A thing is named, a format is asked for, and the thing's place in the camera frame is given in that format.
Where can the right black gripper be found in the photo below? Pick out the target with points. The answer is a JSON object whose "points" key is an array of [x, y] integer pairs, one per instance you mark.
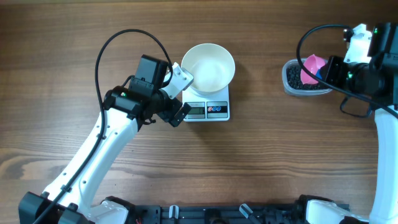
{"points": [[334, 64]]}

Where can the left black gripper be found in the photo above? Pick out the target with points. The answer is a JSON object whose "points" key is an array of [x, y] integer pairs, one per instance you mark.
{"points": [[175, 106]]}

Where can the pink scoop blue handle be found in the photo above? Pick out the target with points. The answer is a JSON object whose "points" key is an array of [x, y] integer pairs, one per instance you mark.
{"points": [[313, 63]]}

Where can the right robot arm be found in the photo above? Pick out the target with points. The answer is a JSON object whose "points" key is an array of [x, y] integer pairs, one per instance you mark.
{"points": [[367, 73]]}

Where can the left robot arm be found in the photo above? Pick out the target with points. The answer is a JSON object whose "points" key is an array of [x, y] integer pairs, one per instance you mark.
{"points": [[124, 110]]}

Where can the white digital kitchen scale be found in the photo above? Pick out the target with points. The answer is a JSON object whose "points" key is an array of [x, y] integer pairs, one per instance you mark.
{"points": [[207, 108]]}

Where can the white bowl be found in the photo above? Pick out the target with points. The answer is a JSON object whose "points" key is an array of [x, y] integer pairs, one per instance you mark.
{"points": [[212, 66]]}

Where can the black beans in container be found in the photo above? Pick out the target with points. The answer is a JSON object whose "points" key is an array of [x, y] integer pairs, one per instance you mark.
{"points": [[294, 80]]}

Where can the clear plastic bean container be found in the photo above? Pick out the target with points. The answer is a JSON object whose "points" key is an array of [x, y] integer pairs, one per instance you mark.
{"points": [[290, 91]]}

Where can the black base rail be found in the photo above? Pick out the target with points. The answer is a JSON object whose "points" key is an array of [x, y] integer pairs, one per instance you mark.
{"points": [[214, 214]]}

